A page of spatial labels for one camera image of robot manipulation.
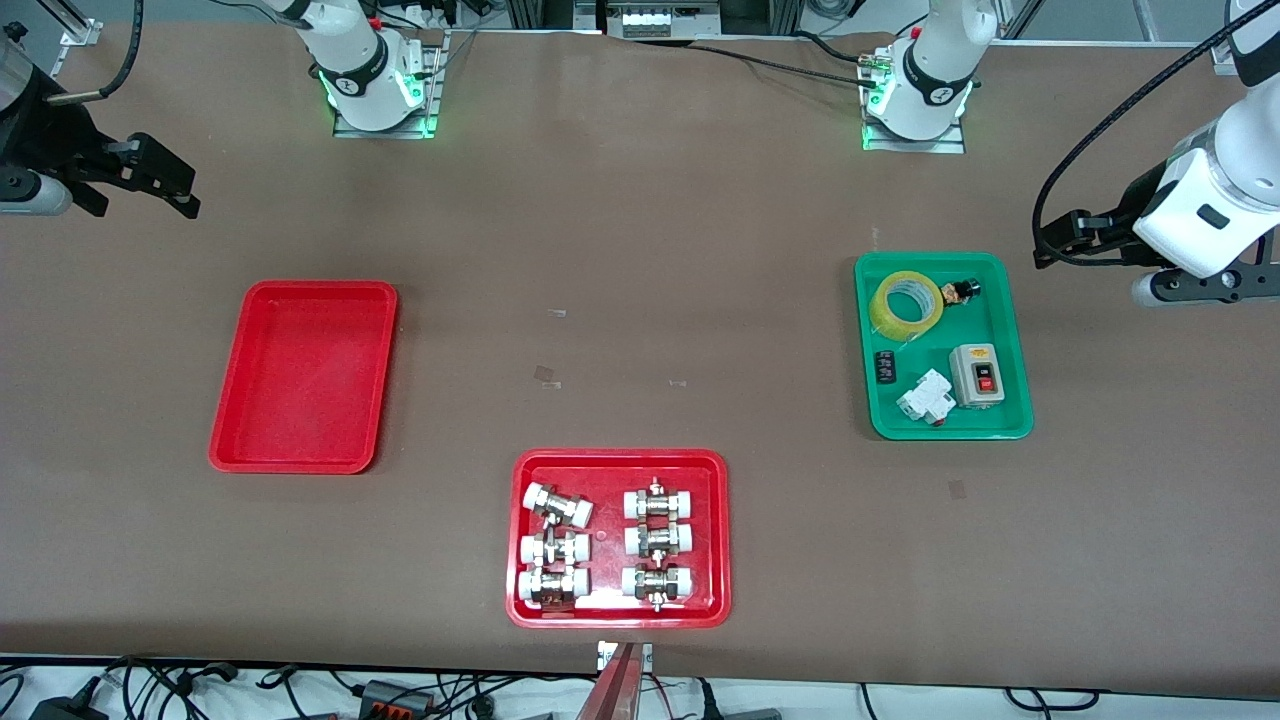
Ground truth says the yellow clear tape roll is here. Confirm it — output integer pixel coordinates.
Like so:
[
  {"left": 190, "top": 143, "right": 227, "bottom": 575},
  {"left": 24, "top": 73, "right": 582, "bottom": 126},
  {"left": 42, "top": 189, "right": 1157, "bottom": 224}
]
[{"left": 867, "top": 270, "right": 945, "bottom": 342}]

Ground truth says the green plastic tray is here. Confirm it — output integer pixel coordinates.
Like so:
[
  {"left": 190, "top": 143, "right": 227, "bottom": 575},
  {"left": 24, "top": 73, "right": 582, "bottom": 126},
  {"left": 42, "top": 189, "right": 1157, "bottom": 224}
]
[{"left": 854, "top": 252, "right": 1035, "bottom": 441}]

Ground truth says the empty red plastic tray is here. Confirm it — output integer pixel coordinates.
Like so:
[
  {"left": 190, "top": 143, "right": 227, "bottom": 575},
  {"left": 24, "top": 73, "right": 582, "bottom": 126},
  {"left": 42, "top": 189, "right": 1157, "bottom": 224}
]
[{"left": 208, "top": 280, "right": 399, "bottom": 475}]

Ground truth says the red tray with fittings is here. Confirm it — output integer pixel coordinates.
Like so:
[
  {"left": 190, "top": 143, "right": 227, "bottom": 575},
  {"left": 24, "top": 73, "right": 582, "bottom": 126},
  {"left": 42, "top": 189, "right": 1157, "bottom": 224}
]
[{"left": 505, "top": 449, "right": 732, "bottom": 630}]

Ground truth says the white circuit breaker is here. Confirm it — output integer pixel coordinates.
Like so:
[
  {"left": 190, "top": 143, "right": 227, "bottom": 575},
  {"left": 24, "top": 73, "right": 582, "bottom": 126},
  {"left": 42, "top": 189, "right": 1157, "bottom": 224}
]
[{"left": 895, "top": 368, "right": 960, "bottom": 428}]

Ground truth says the white power strip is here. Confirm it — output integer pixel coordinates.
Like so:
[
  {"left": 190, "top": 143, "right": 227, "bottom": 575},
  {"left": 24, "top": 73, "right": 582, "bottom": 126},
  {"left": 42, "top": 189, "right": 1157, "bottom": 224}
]
[{"left": 618, "top": 3, "right": 723, "bottom": 40}]

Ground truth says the white brass pipe fitting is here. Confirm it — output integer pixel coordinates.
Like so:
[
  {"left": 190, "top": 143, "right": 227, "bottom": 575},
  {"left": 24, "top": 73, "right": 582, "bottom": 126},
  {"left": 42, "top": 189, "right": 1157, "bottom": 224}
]
[
  {"left": 516, "top": 567, "right": 592, "bottom": 612},
  {"left": 620, "top": 564, "right": 695, "bottom": 612},
  {"left": 623, "top": 521, "right": 695, "bottom": 558},
  {"left": 519, "top": 530, "right": 592, "bottom": 568},
  {"left": 623, "top": 478, "right": 697, "bottom": 520},
  {"left": 523, "top": 482, "right": 595, "bottom": 529}
]

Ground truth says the black power adapter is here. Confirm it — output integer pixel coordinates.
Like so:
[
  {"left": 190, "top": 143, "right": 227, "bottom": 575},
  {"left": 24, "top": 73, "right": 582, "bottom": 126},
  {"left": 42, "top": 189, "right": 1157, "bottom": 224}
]
[{"left": 28, "top": 678, "right": 111, "bottom": 720}]

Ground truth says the black orange connector box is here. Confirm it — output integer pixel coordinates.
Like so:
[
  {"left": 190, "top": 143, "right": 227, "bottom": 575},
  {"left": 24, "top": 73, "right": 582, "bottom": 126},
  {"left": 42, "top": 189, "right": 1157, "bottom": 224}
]
[{"left": 358, "top": 679, "right": 438, "bottom": 717}]

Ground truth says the red metal bar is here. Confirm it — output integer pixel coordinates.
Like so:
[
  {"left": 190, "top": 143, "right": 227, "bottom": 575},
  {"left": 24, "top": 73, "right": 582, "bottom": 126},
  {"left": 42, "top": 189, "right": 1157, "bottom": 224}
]
[{"left": 574, "top": 641, "right": 647, "bottom": 720}]

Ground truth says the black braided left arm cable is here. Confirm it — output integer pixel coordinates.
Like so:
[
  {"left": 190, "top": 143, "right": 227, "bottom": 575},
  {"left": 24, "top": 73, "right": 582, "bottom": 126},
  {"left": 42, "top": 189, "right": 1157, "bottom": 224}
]
[{"left": 1032, "top": 0, "right": 1280, "bottom": 263}]

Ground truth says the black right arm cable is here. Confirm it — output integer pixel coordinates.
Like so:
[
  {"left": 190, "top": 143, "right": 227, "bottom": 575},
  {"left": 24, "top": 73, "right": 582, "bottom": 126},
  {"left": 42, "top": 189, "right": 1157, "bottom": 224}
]
[{"left": 45, "top": 0, "right": 147, "bottom": 108}]

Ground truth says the grey push button switch box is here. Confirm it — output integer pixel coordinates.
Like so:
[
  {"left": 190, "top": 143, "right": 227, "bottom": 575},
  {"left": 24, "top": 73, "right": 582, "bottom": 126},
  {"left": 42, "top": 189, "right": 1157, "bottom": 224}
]
[{"left": 947, "top": 343, "right": 1007, "bottom": 410}]

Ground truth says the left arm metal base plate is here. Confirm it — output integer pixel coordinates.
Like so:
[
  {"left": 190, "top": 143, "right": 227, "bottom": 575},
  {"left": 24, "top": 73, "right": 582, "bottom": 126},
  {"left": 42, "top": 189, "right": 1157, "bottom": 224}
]
[{"left": 861, "top": 50, "right": 968, "bottom": 155}]

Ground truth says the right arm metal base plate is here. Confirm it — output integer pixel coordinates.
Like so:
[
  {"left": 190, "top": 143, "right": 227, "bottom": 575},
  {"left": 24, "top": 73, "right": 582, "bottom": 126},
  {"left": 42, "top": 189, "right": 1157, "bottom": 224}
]
[{"left": 332, "top": 30, "right": 448, "bottom": 140}]

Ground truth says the black cable on table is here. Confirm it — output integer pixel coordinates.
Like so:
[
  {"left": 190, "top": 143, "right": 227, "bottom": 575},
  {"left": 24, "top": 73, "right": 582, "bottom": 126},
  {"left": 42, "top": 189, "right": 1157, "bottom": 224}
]
[{"left": 688, "top": 32, "right": 883, "bottom": 87}]

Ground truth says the black floor cable bundle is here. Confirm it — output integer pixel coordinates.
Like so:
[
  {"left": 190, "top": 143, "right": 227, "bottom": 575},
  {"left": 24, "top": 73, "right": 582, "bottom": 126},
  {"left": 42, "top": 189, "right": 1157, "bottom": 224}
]
[{"left": 98, "top": 655, "right": 301, "bottom": 720}]

